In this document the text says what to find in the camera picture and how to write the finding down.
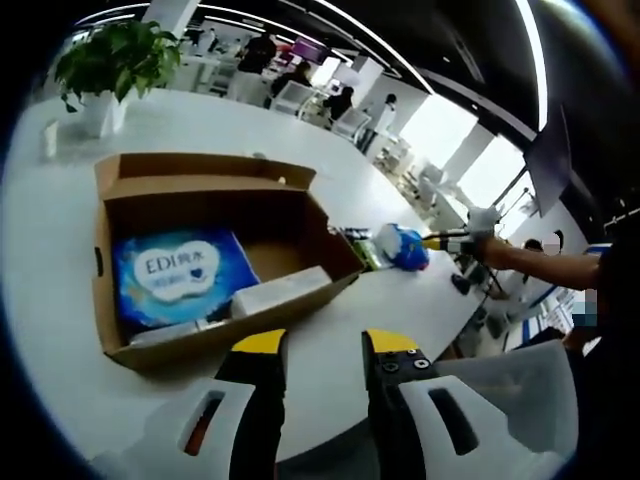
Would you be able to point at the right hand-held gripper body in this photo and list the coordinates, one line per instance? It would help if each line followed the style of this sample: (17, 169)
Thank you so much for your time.
(482, 220)

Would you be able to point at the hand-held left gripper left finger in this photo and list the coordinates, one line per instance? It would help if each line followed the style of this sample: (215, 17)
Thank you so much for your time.
(250, 415)

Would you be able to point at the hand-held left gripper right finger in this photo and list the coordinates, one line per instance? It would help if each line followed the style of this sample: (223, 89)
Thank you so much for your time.
(400, 415)

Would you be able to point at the dark blue soft pack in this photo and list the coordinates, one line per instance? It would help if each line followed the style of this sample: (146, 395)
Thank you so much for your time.
(405, 247)

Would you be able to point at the green small packet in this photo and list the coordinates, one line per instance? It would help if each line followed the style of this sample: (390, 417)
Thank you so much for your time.
(367, 250)

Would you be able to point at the small white carton box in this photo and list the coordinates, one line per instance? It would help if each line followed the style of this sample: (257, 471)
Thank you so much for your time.
(280, 295)

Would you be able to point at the light blue wet wipes pack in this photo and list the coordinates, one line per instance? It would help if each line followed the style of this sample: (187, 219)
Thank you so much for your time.
(175, 275)

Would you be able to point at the brown cardboard shoe box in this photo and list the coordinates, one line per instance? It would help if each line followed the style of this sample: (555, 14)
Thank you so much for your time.
(200, 200)

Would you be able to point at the black stand base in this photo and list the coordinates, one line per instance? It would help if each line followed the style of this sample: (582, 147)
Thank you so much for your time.
(460, 283)

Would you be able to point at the white mesh office chair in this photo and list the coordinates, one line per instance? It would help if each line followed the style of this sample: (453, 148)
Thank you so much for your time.
(292, 100)
(352, 122)

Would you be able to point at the potted green plant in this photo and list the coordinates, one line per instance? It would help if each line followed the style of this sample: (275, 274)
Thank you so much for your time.
(120, 60)

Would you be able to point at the purple wall screen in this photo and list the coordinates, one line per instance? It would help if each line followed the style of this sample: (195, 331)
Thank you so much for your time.
(310, 50)

